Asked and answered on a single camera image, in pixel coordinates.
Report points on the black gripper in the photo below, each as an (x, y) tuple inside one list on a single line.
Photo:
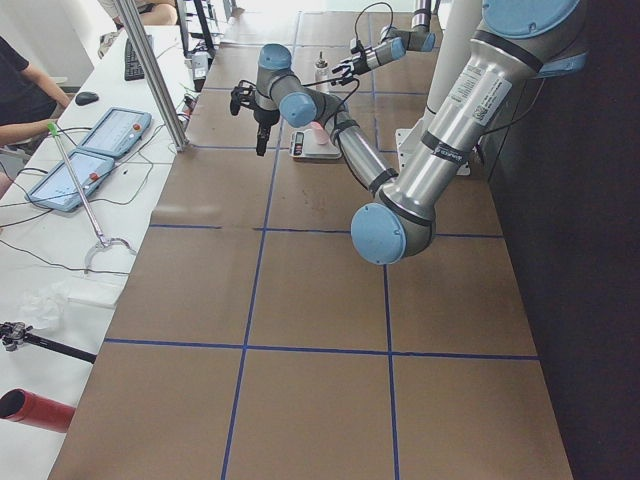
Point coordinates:
[(262, 120), (358, 61)]

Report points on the clear glass sauce bottle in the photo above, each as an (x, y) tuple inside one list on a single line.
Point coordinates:
[(322, 74)]

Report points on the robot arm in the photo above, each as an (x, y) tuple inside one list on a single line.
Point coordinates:
[(514, 41), (394, 43)]

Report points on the silver electronic kitchen scale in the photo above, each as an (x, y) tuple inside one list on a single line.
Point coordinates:
[(304, 147)]

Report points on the far blue teach pendant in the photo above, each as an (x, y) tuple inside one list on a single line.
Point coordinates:
[(116, 132)]

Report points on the blue teach pendant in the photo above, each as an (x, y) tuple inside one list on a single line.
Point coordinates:
[(57, 190), (116, 132)]

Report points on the black computer keyboard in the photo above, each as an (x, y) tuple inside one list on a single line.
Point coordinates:
[(133, 69)]

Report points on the black computer mouse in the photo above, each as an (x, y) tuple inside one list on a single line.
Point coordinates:
[(85, 98)]

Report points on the metal reacher grabber stick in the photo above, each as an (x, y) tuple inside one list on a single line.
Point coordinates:
[(104, 242)]

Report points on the near blue teach pendant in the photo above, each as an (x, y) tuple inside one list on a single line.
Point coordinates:
[(57, 190)]

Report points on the seated person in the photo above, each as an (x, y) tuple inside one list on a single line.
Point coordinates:
[(30, 98)]

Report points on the crumpled white plastic bag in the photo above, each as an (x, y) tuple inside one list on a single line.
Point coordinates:
[(69, 305)]

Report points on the black tripod stand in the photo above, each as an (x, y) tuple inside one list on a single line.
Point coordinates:
[(16, 334)]

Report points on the red cylinder tube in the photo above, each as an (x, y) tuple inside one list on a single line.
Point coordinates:
[(21, 406)]

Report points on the aluminium frame post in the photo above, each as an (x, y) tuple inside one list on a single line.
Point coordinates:
[(130, 18)]

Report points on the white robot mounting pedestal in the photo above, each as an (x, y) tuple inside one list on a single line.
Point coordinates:
[(458, 21)]

